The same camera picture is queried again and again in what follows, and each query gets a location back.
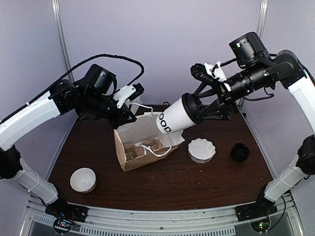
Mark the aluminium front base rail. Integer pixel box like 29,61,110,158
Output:
23,191,300,236

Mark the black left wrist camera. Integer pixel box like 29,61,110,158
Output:
83,64,117,94

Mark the aluminium frame post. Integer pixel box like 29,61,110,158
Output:
51,0,83,110
233,0,273,106

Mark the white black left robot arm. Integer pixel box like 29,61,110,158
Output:
0,79,136,218

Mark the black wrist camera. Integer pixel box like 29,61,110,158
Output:
229,31,271,68
83,64,117,94

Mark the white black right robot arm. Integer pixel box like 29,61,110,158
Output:
190,50,315,217

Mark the brown paper takeout bag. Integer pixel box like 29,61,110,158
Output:
114,102,185,172

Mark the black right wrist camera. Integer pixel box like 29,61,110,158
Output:
229,31,271,68

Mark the stack of black cup lids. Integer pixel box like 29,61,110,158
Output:
230,143,250,163

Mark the aluminium frame post left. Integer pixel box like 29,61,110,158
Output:
51,0,83,110

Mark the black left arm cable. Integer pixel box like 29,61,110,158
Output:
59,53,145,87

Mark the aluminium frame post right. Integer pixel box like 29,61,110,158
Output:
233,0,273,106

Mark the white paper coffee cup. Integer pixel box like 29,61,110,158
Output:
156,98,196,134

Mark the white round bowl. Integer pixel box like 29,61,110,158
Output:
69,168,96,194

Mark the white scalloped dish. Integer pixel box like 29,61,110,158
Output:
188,138,216,164

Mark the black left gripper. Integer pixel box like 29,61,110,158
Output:
81,91,137,130

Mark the black plastic cup lid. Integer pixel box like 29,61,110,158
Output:
182,93,204,124

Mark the cardboard cup carrier tray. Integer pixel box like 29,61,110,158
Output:
124,139,163,161

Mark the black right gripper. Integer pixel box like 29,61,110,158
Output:
192,60,273,121

